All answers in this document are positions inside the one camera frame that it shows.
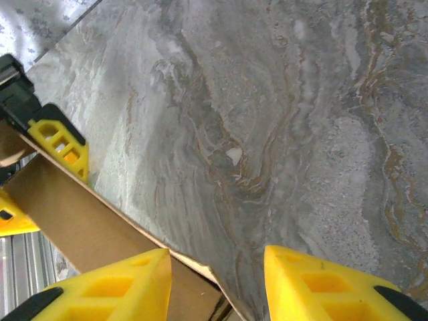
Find brown cardboard paper box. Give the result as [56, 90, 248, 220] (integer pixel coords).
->
[0, 120, 255, 321]

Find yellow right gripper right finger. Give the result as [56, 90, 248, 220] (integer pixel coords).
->
[263, 245, 424, 321]

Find aluminium frame rails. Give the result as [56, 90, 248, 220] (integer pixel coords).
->
[0, 230, 80, 302]

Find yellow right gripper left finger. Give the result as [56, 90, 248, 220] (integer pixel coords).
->
[0, 247, 173, 321]

